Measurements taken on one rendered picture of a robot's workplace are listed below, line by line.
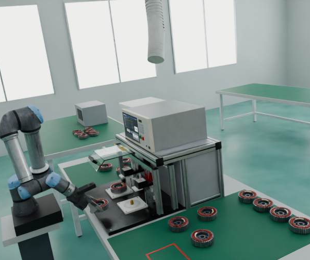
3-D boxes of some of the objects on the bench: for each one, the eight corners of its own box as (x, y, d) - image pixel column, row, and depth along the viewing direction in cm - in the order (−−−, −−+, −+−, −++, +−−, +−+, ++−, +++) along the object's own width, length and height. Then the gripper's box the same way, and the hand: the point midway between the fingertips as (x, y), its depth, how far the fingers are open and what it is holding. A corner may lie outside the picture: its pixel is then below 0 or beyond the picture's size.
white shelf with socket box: (139, 157, 292) (132, 108, 280) (125, 147, 325) (118, 102, 313) (173, 148, 306) (168, 100, 294) (156, 140, 339) (150, 96, 327)
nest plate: (112, 199, 214) (112, 197, 213) (105, 191, 227) (105, 189, 226) (133, 192, 219) (133, 191, 219) (125, 184, 233) (125, 183, 232)
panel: (183, 207, 193) (179, 160, 185) (140, 173, 251) (135, 135, 243) (185, 206, 194) (180, 159, 186) (141, 172, 252) (136, 135, 244)
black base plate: (109, 236, 176) (108, 232, 176) (81, 193, 233) (81, 190, 232) (183, 209, 195) (183, 206, 194) (141, 176, 251) (141, 173, 250)
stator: (196, 222, 180) (196, 215, 179) (198, 211, 190) (197, 205, 189) (217, 222, 177) (216, 215, 176) (217, 211, 188) (217, 205, 187)
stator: (172, 234, 170) (172, 228, 169) (165, 224, 181) (165, 218, 180) (192, 229, 173) (191, 223, 172) (184, 219, 183) (183, 213, 182)
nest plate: (125, 214, 192) (125, 212, 192) (116, 204, 205) (116, 202, 205) (148, 207, 198) (147, 205, 198) (138, 197, 211) (138, 196, 211)
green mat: (156, 319, 120) (156, 319, 120) (107, 239, 174) (106, 239, 174) (329, 233, 157) (329, 233, 157) (244, 189, 211) (244, 189, 211)
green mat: (78, 193, 234) (78, 193, 233) (62, 168, 287) (62, 168, 287) (189, 160, 271) (189, 160, 270) (157, 144, 324) (157, 143, 324)
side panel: (186, 210, 193) (181, 159, 185) (184, 208, 196) (179, 158, 188) (224, 196, 204) (221, 148, 196) (222, 194, 207) (218, 147, 198)
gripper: (62, 192, 190) (88, 209, 200) (68, 205, 174) (97, 222, 184) (72, 180, 192) (97, 197, 201) (79, 192, 175) (107, 210, 185)
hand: (100, 205), depth 192 cm, fingers closed on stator, 13 cm apart
